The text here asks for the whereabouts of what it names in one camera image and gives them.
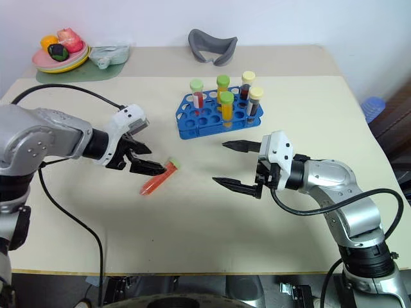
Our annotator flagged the green placemat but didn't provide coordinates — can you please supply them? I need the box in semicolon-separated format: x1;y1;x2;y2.
35;44;131;84

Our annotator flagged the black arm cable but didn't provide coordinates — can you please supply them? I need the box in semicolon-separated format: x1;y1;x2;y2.
270;187;405;308
11;83;129;307

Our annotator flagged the orange fruit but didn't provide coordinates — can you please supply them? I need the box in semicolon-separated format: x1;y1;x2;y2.
40;34;60;49

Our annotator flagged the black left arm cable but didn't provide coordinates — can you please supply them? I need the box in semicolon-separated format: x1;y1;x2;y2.
11;83;129;307

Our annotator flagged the pale green plastic pouch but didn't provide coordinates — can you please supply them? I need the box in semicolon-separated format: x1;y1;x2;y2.
88;43;132;71

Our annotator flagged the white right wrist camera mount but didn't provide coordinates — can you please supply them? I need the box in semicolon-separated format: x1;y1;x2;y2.
258;130;295;191

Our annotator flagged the red liquid tube white label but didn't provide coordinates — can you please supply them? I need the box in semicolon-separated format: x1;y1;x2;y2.
189;79;206;116

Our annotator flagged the dark red tube yellow cap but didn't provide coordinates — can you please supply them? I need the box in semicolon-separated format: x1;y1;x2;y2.
241;71;257;100

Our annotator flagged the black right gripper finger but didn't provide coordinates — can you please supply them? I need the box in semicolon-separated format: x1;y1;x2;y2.
222;139;263;154
211;176;263;200

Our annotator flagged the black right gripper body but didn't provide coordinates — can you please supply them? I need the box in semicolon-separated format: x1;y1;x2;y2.
254;159;279;189

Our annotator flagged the yellow liquid tube green cap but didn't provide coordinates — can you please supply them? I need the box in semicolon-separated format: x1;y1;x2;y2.
219;90;235;128

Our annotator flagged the metal latch bracket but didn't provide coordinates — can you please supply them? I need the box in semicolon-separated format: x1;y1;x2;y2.
279;282;312;303

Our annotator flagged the red apple in foam net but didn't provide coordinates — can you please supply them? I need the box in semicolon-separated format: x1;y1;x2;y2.
57;28;84;54

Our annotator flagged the brown liquid tube cream cap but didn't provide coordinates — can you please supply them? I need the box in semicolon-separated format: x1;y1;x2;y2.
246;86;265;124

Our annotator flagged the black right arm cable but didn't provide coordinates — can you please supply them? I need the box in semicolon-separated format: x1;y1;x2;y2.
270;187;405;308

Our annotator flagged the blue stacked plastic item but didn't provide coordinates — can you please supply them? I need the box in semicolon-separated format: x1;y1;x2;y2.
360;96;386;123

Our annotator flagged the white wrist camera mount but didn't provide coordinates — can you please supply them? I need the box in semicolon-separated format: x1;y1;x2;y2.
103;104;151;167
258;130;295;191

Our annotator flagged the orange-red liquid tube green cap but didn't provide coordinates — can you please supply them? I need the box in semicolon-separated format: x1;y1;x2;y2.
139;157;181;196

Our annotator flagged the pink plate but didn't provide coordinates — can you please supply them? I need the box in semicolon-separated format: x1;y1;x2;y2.
31;40;89;69

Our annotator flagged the blue plastic test tube rack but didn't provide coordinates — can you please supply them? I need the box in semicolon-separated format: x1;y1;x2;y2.
175;86;265;141

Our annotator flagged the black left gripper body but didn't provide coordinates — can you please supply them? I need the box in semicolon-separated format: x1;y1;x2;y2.
105;135;136;170

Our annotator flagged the yellow liquid tube white label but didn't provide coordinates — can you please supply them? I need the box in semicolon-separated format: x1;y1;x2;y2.
216;74;231;97

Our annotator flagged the black and green fruit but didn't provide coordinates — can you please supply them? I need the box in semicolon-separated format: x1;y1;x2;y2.
47;43;69;61

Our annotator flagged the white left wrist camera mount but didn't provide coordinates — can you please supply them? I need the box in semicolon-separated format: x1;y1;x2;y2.
103;104;151;167

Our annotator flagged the dark rounded shape under table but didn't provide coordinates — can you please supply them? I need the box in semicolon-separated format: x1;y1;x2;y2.
105;275;267;308

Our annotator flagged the grey foam face pad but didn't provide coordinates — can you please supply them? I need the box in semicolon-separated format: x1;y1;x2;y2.
188;28;239;67

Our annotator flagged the yellow plate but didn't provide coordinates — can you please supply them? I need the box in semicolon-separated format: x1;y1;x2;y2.
37;47;91;74

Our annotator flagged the dark brown furniture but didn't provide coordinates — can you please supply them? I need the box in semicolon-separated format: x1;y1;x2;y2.
374;80;411;193

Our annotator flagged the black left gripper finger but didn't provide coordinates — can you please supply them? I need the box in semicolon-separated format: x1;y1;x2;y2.
129;158;166;176
123;134;152;155

